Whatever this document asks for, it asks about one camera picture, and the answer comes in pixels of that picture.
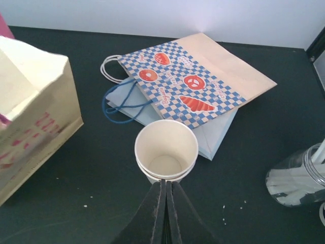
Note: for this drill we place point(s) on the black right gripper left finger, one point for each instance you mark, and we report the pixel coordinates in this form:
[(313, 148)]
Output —
[(147, 225)]

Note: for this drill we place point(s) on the light blue paper bag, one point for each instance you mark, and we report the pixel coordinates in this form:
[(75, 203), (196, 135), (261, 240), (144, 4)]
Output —
[(128, 99)]

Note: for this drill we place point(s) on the cream pink Cakes paper bag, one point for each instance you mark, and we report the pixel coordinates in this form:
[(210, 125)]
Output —
[(40, 110)]

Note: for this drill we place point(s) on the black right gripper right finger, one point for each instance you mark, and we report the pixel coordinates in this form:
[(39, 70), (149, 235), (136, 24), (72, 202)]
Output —
[(184, 225)]

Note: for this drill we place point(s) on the blue checkered bakery paper bag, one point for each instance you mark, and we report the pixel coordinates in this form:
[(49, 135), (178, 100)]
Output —
[(192, 80)]

